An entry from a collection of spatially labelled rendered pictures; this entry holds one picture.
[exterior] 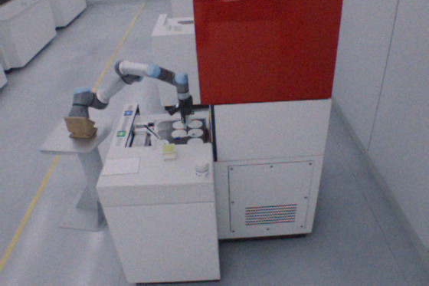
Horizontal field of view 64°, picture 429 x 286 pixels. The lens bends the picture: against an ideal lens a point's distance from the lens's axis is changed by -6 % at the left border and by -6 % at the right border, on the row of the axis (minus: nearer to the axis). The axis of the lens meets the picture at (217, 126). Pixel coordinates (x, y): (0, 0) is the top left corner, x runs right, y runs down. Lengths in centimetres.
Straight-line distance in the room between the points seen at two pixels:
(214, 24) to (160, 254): 141
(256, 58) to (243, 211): 112
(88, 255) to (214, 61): 181
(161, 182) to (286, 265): 123
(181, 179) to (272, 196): 79
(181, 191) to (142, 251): 57
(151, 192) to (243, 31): 96
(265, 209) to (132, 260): 95
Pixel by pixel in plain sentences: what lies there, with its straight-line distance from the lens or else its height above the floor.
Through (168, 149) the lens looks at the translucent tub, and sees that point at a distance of 202.
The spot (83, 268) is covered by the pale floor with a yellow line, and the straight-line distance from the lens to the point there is 292.
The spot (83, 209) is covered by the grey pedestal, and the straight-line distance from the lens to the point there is 332.
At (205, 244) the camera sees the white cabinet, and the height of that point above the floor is 46.
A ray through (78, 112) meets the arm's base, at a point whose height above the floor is 101.
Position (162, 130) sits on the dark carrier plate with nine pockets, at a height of 90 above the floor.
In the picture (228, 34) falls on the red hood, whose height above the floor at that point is 163.
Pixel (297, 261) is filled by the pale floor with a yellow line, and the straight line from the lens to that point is 276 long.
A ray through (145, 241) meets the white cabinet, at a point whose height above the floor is 51.
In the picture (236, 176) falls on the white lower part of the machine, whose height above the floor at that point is 69.
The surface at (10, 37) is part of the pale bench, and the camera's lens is 654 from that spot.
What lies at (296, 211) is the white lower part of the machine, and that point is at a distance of 263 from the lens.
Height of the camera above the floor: 222
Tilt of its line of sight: 33 degrees down
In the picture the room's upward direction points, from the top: 3 degrees counter-clockwise
